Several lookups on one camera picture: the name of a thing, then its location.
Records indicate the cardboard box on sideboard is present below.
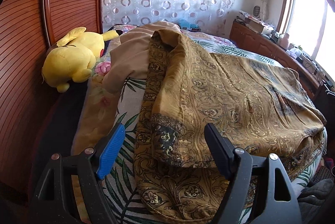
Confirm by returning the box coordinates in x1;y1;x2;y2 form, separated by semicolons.
246;20;274;35

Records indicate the palm leaf bed sheet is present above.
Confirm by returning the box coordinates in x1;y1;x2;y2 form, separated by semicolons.
102;40;327;223

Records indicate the floral blanket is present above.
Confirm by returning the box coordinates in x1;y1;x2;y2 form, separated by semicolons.
70;24;236;157

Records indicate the pink bottle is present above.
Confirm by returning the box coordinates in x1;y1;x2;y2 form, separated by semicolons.
279;33;290;50

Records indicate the golden patterned shirt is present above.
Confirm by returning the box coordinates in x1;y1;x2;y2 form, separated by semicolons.
133;29;326;223

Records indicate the window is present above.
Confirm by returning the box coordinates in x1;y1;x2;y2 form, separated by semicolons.
278;0;334;78

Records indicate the yellow plush toy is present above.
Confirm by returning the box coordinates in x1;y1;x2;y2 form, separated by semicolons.
41;27;122;93

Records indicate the wooden louvered wardrobe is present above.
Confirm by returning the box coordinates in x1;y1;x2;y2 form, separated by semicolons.
1;0;102;200

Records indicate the white tissue bag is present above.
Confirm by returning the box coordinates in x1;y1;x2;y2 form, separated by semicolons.
286;47;302;59

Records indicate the blue item at bed head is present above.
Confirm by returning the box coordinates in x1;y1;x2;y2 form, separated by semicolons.
177;19;201;32

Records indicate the wooden sideboard cabinet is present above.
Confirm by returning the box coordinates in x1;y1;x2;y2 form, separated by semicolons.
229;20;319;99

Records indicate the folded pink beige garment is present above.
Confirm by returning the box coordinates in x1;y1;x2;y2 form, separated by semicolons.
102;21;180;94

